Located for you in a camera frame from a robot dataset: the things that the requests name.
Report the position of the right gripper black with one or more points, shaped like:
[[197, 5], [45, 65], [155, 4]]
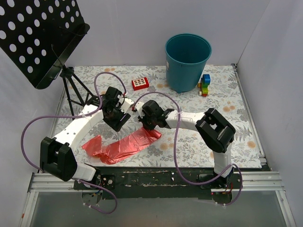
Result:
[[147, 122]]

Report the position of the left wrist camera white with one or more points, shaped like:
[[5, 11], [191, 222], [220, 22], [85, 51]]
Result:
[[125, 104]]

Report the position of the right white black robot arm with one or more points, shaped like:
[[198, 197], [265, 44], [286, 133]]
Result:
[[215, 130]]

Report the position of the red white window toy block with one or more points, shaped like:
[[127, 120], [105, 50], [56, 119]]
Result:
[[139, 84]]

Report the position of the red plastic trash bag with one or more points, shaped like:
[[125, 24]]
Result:
[[121, 149]]

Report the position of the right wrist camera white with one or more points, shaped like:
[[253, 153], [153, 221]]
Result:
[[138, 107]]

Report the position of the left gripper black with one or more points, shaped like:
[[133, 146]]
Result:
[[118, 121]]

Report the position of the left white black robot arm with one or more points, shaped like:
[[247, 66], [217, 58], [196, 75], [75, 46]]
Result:
[[56, 154]]

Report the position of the floral patterned table mat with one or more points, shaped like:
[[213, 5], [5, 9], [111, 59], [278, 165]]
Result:
[[224, 95]]

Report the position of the teal plastic trash bin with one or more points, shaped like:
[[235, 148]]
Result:
[[186, 57]]

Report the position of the colourful toy block car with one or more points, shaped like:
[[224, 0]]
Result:
[[203, 85]]

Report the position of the black perforated music stand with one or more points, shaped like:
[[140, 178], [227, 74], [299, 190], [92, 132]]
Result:
[[40, 35]]

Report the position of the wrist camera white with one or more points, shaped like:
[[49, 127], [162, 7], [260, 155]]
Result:
[[125, 104], [138, 107]]

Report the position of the aluminium frame rail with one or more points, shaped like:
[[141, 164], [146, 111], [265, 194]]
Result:
[[159, 179]]

